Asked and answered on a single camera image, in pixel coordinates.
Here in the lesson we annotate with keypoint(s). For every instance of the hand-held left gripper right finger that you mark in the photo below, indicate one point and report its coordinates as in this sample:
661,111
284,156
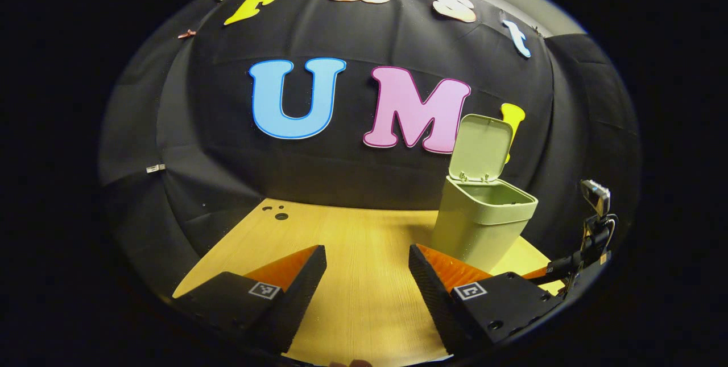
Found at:
435,304

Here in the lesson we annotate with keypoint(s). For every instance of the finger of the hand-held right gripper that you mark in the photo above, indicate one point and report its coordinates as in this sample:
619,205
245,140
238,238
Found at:
560,269

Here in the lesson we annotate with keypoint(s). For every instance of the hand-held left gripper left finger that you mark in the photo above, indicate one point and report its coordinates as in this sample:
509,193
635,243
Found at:
298,304

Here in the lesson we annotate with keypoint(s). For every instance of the pale green desktop garbage bin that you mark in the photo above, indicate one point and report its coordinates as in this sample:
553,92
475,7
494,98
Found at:
478,230

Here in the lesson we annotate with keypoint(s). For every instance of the wooden desktop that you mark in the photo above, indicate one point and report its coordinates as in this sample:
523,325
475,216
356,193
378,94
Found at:
364,253

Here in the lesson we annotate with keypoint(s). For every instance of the black backdrop cloth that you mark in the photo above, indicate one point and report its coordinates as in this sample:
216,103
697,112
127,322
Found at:
341,168

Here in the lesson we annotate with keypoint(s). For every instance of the white cloth clip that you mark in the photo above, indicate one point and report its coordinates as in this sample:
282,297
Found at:
156,168

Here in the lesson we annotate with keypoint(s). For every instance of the pink cloth clip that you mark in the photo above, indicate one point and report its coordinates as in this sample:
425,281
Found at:
186,33

